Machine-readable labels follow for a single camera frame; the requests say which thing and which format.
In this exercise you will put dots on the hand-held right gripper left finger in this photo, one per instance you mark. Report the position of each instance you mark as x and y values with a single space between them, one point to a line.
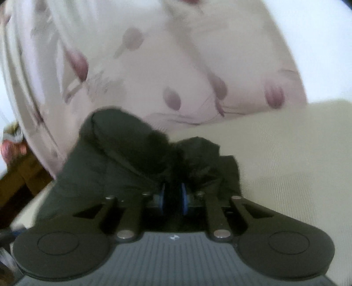
162 200

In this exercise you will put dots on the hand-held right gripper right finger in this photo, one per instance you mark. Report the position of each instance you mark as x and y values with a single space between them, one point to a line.
184 199

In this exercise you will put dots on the dark green jacket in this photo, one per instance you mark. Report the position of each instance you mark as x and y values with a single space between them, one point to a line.
115 162

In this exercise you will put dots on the beige woven mat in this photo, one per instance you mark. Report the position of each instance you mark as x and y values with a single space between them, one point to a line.
288 165

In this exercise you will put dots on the floral print curtain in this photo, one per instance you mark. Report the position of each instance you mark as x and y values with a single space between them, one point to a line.
154 60

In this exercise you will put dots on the brown wooden cabinet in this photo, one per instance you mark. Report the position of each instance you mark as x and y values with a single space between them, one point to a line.
19 176

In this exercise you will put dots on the pink lace-trimmed cloth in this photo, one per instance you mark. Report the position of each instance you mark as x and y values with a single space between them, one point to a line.
11 144

